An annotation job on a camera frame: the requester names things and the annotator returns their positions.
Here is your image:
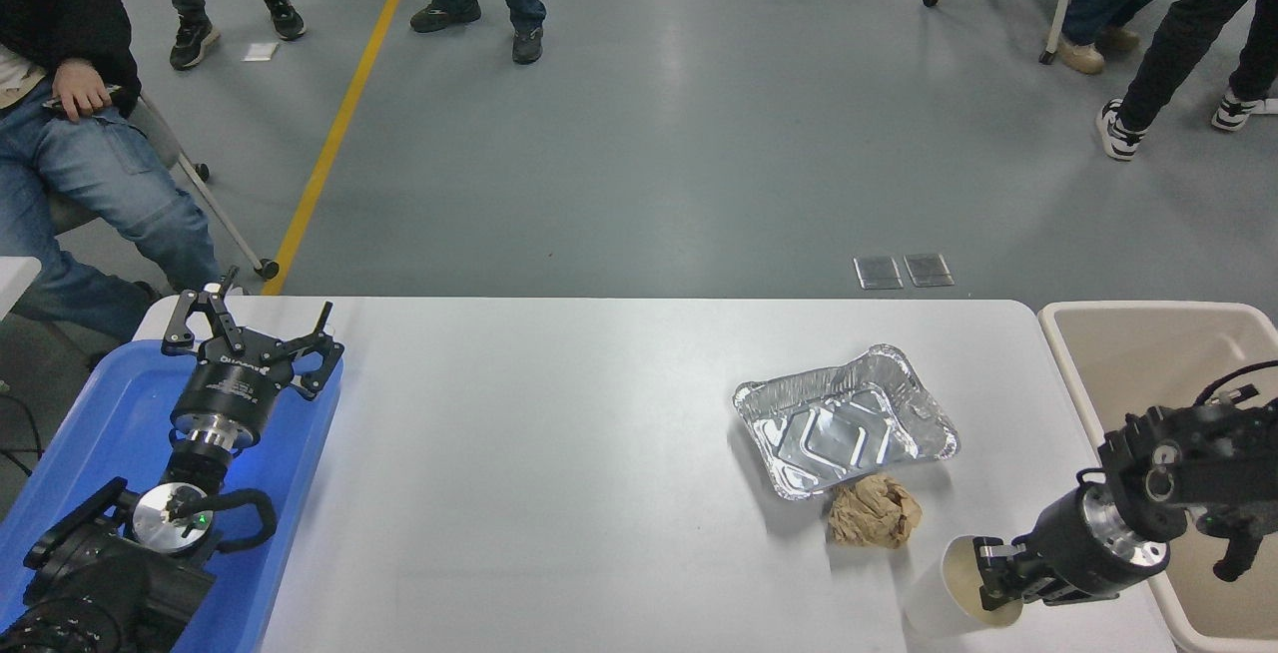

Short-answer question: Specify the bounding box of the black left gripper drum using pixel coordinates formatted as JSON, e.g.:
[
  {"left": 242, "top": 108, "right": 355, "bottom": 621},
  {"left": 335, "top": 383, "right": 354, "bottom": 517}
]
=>
[{"left": 170, "top": 335, "right": 291, "bottom": 437}]

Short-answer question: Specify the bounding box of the white paper cup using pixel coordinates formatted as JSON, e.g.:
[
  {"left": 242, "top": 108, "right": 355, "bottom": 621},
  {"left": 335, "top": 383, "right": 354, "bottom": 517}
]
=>
[{"left": 904, "top": 533, "right": 1024, "bottom": 642}]

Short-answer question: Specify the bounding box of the person's hand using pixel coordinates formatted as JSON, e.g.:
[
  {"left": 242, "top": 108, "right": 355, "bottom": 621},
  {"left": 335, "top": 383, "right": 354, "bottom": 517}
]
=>
[{"left": 52, "top": 59, "right": 113, "bottom": 123}]

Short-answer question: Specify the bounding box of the black phone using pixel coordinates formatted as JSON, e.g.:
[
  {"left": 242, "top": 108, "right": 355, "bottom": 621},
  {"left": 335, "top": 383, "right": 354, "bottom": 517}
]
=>
[{"left": 42, "top": 84, "right": 126, "bottom": 115}]

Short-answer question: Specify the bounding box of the large pale bin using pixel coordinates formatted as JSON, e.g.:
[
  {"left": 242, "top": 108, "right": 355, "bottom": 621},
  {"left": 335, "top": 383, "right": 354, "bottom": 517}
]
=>
[{"left": 1036, "top": 300, "right": 1278, "bottom": 653}]

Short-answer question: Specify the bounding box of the crumpled tan paper ball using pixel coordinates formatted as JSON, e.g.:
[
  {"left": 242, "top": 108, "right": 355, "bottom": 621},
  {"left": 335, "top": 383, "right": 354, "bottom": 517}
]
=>
[{"left": 827, "top": 473, "right": 923, "bottom": 549}]

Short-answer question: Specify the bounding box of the blue plastic tray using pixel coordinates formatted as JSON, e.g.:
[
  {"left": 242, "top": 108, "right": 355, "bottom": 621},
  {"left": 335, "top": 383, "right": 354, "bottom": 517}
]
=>
[{"left": 0, "top": 338, "right": 343, "bottom": 653}]

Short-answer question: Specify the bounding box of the silver foil tray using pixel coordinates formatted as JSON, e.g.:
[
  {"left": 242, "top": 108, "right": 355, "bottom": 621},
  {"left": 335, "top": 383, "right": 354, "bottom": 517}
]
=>
[{"left": 732, "top": 343, "right": 959, "bottom": 502}]

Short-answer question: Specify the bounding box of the small white table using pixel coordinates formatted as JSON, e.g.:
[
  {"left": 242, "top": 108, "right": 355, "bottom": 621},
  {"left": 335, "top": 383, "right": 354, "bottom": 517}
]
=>
[{"left": 0, "top": 257, "right": 43, "bottom": 320}]

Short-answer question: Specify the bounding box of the black floor cable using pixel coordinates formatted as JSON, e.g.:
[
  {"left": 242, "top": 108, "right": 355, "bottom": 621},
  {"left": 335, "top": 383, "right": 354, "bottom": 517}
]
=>
[{"left": 0, "top": 393, "right": 44, "bottom": 480}]

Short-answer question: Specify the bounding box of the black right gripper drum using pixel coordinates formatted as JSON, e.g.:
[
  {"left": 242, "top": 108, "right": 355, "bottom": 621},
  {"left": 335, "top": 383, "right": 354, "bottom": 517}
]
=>
[{"left": 1026, "top": 495, "right": 1134, "bottom": 606}]

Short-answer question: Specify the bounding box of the grey wheeled chair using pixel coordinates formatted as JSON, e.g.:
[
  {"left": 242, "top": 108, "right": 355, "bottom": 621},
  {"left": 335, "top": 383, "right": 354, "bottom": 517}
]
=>
[{"left": 45, "top": 92, "right": 281, "bottom": 282}]

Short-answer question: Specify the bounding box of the metal floor plate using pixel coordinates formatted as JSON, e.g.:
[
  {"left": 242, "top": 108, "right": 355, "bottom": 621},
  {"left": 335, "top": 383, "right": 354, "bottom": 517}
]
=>
[
  {"left": 854, "top": 256, "right": 905, "bottom": 290},
  {"left": 903, "top": 253, "right": 955, "bottom": 288}
]

